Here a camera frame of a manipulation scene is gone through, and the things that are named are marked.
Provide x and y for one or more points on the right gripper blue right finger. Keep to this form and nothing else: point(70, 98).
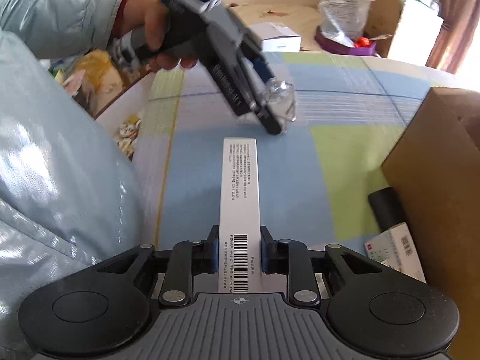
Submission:
point(273, 254)

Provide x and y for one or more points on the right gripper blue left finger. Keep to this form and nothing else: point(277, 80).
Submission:
point(206, 253)

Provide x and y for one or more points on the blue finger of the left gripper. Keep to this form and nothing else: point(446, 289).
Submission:
point(260, 65)
point(261, 109)

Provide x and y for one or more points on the clear plastic hook package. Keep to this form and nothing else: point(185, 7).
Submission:
point(280, 95)

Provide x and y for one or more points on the long white barcode box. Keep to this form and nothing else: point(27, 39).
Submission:
point(239, 269)

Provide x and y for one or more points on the white red label box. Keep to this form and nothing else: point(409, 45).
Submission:
point(395, 248)

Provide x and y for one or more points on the black cylinder tube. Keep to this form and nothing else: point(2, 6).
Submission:
point(387, 208)

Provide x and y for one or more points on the person's left hand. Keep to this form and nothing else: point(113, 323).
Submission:
point(153, 16)

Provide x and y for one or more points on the small white box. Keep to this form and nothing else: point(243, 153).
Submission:
point(276, 37)

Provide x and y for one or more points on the checked blue green tablecloth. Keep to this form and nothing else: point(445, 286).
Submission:
point(314, 179)

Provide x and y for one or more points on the purple tray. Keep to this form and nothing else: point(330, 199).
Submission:
point(338, 49)

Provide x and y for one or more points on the clear plastic bag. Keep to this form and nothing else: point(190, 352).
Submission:
point(343, 21)

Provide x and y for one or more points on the light blue jacket sleeve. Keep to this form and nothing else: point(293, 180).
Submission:
point(55, 29)

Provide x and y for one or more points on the brown cardboard box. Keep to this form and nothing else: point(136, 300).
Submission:
point(434, 168)

